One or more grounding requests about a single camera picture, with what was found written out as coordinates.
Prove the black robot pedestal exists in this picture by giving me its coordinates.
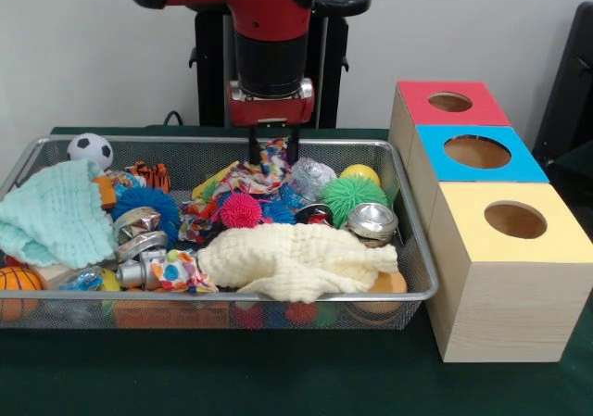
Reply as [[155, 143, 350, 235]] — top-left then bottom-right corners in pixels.
[[188, 0, 372, 129]]

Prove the yellow ball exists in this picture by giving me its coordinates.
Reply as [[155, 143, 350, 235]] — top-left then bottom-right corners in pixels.
[[340, 164, 381, 186]]

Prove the multicolour spiky caterpillar toy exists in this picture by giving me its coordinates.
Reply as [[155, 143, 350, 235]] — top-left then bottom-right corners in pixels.
[[203, 182, 297, 228]]

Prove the crushed silver can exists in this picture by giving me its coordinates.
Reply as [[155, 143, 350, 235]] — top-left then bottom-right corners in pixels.
[[347, 202, 400, 249]]

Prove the black stand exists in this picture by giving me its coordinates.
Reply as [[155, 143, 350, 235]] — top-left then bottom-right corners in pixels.
[[532, 1, 593, 158]]

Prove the wooden box with three holes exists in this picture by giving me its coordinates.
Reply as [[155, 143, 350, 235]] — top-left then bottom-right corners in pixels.
[[387, 80, 593, 364]]

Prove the blue spiky toy with eyes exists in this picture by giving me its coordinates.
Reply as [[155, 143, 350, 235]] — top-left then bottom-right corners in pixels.
[[110, 186, 182, 246]]

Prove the mint green cloth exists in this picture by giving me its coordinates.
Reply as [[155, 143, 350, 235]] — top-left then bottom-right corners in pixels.
[[0, 160, 120, 269]]

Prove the colourful knotted cloth toy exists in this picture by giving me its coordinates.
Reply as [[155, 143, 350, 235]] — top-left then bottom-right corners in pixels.
[[151, 250, 220, 295], [178, 136, 298, 246]]

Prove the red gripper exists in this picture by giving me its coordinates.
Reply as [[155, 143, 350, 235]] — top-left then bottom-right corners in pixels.
[[226, 81, 316, 165]]

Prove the shallow mesh bin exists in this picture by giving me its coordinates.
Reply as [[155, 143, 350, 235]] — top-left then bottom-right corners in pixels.
[[0, 133, 440, 330]]

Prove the dark green tablecloth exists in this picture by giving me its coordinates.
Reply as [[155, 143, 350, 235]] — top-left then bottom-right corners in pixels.
[[0, 126, 593, 416], [553, 140, 593, 181]]

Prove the small orange basketball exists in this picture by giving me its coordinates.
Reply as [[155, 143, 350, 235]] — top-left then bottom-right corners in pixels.
[[0, 266, 44, 291]]

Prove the cream yellow cloth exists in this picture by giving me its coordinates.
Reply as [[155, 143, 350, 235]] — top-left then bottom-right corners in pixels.
[[196, 223, 399, 305]]

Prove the small soccer ball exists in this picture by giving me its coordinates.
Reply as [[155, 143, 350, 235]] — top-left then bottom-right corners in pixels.
[[67, 132, 115, 170]]

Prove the green spiky ball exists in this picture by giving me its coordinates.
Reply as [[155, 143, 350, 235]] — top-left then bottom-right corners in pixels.
[[319, 176, 389, 228]]

